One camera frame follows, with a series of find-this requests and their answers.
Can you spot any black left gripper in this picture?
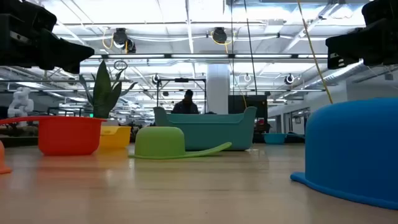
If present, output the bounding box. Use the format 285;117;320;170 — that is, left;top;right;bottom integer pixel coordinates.
0;29;95;75

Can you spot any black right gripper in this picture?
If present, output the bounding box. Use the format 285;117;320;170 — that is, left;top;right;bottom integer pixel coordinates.
325;17;398;70

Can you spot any large red measuring cup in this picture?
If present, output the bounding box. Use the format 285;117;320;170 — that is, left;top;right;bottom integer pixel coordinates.
0;115;107;156

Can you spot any yellow measuring cup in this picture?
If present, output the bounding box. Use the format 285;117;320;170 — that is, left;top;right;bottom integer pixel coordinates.
98;125;132;149

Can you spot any large blue measuring cup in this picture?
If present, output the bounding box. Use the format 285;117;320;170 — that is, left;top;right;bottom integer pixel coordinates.
290;97;398;211

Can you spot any light blue measuring cup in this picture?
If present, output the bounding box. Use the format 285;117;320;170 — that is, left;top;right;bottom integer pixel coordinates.
262;133;305;146

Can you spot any small orange measuring cup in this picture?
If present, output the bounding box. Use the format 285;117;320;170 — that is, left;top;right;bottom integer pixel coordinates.
0;139;12;175

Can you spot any green measuring cup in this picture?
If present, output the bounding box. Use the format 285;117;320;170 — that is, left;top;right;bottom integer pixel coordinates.
128;126;233;161

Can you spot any teal plastic basket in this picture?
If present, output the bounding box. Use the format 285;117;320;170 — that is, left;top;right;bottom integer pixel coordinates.
153;106;258;152

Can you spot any green snake plant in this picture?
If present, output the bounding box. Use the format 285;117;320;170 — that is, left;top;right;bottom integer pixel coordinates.
78;60;139;119

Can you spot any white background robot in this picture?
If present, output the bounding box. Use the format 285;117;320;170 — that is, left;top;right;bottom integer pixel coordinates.
7;86;34;128

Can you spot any black screen panel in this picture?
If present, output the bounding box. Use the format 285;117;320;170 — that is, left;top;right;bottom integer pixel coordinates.
228;95;268;144

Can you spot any white building column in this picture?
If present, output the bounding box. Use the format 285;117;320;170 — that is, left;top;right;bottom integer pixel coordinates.
206;63;231;114

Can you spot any person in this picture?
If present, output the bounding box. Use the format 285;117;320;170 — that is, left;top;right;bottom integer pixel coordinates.
171;89;200;114

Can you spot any yellow hanging cable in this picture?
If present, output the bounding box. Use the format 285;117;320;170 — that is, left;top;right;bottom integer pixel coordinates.
297;0;334;105

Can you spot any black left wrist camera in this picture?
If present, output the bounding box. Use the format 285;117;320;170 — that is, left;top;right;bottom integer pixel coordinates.
0;0;58;32

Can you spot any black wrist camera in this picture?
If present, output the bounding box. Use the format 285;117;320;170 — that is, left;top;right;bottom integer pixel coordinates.
0;0;58;32
362;0;398;26

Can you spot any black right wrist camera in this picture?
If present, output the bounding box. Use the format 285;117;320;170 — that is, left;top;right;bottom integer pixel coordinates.
362;0;398;26

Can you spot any black ceiling cable reel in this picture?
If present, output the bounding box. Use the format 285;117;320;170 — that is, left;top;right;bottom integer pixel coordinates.
113;27;137;54
212;27;228;44

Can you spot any black hanging cable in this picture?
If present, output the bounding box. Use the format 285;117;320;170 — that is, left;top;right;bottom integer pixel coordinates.
243;0;258;96

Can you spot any black aluminium rig frame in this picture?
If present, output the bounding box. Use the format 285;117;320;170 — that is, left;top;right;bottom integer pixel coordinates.
0;135;307;149

